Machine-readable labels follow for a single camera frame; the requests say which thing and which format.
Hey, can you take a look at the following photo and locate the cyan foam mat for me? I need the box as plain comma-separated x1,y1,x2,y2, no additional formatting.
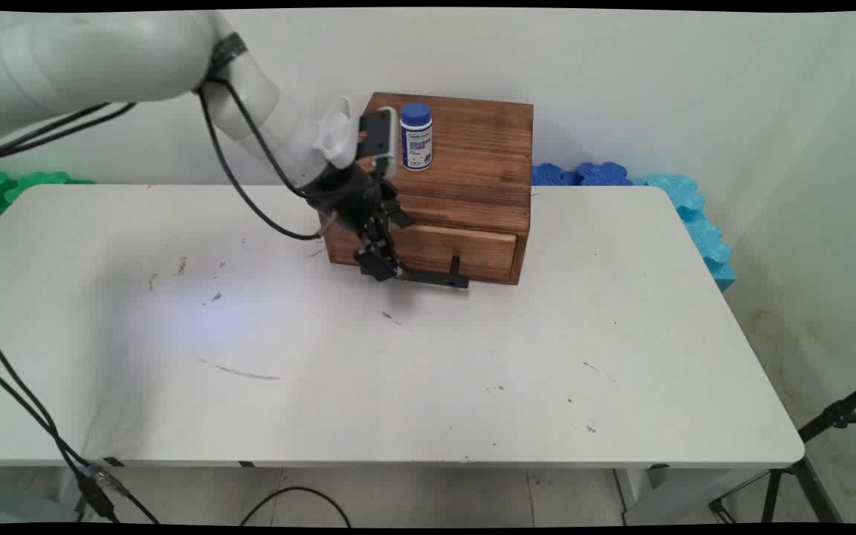
632,173,738,293

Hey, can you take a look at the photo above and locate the black floor cable loop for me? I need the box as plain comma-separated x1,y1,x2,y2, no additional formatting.
239,486,353,528

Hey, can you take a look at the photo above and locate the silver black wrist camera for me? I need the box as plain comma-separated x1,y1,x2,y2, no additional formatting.
358,106,401,181

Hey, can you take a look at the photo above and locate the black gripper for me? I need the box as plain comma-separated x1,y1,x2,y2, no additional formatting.
305,163,414,283

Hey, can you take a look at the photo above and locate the brown wooden drawer cabinet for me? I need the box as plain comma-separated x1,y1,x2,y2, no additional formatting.
318,92,534,286

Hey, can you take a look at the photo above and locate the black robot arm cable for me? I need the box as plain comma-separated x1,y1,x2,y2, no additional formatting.
0,77,325,242

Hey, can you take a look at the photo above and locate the white table leg frame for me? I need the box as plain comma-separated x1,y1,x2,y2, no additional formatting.
612,465,771,525

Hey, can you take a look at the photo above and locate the white bottle with blue cap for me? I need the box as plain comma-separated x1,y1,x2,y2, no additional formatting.
400,103,433,172

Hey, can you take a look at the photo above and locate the wooden drawer with black handle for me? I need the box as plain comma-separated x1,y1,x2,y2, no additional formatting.
322,221,524,290

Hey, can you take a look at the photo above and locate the black tripod stand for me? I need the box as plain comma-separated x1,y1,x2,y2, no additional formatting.
708,374,856,525

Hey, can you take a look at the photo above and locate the dark blue foam mat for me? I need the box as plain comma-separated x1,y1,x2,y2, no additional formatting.
531,162,634,187

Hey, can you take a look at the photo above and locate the green foam mat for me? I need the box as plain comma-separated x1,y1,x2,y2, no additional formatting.
0,170,95,221

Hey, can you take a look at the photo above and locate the black cable with connector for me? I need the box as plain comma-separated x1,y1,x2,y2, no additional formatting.
0,330,163,525

